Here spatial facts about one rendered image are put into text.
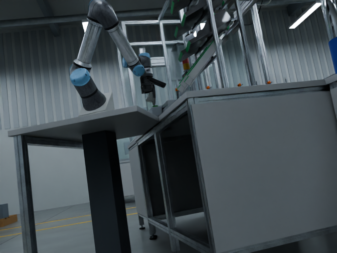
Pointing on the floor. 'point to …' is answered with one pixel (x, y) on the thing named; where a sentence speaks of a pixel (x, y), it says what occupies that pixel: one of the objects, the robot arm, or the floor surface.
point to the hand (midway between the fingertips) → (154, 104)
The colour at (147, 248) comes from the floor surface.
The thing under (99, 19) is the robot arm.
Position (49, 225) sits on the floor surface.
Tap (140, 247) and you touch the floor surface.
